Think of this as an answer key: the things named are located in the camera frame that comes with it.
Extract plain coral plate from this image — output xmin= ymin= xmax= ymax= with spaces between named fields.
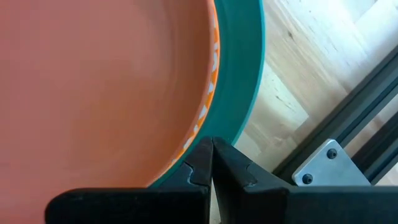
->
xmin=0 ymin=0 xmax=218 ymax=224

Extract black aluminium table frame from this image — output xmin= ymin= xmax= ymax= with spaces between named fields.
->
xmin=272 ymin=46 xmax=398 ymax=187

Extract large green plate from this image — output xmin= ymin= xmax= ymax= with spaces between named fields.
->
xmin=149 ymin=0 xmax=266 ymax=188

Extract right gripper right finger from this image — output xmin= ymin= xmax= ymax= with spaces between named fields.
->
xmin=213 ymin=136 xmax=398 ymax=224

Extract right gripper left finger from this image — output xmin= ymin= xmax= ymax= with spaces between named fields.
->
xmin=45 ymin=136 xmax=214 ymax=224

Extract silver corner bracket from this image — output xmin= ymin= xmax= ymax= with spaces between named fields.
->
xmin=291 ymin=139 xmax=373 ymax=187

